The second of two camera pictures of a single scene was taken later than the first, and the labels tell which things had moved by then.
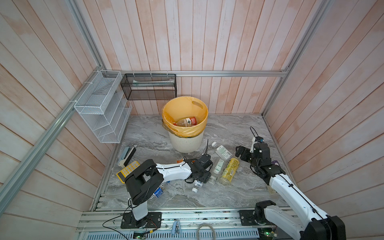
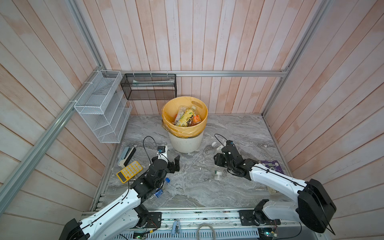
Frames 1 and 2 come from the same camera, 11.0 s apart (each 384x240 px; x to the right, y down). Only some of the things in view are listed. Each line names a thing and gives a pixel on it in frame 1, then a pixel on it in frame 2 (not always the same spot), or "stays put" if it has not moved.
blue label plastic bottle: (197, 184) -> (181, 112)
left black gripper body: (203, 176) -> (170, 168)
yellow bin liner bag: (182, 107) stays put
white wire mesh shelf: (103, 106) stays put
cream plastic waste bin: (186, 144) stays put
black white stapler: (127, 155) stays put
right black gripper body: (247, 155) -> (220, 161)
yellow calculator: (122, 173) stays put
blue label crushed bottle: (158, 192) stays put
